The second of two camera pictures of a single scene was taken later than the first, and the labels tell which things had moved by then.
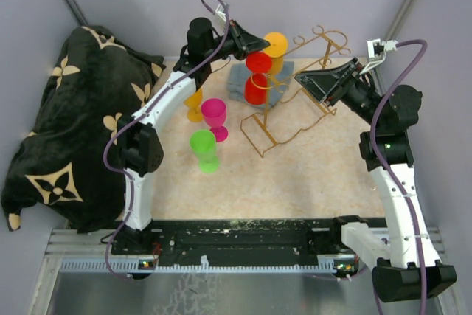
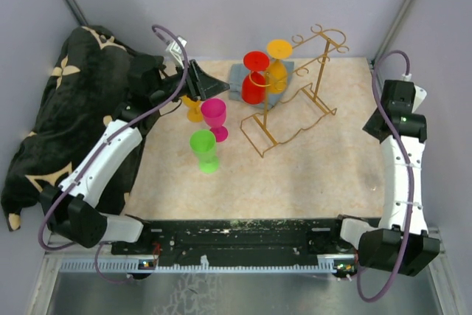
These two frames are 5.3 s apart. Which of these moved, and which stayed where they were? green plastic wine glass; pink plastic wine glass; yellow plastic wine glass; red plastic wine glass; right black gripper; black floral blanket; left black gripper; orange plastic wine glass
Moved: right black gripper; left black gripper; orange plastic wine glass
Stayed: yellow plastic wine glass; red plastic wine glass; green plastic wine glass; pink plastic wine glass; black floral blanket
